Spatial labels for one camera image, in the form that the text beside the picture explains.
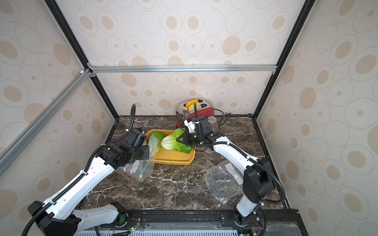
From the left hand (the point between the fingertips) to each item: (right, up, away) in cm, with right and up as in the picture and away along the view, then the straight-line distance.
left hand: (150, 150), depth 74 cm
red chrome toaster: (+21, +24, +23) cm, 40 cm away
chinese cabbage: (+9, +3, +7) cm, 12 cm away
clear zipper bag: (+40, -19, +9) cm, 45 cm away
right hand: (+16, +6, +6) cm, 18 cm away
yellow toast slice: (+19, +28, +26) cm, 43 cm away
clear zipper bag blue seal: (-2, -9, -6) cm, 11 cm away
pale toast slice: (+26, +27, +26) cm, 45 cm away
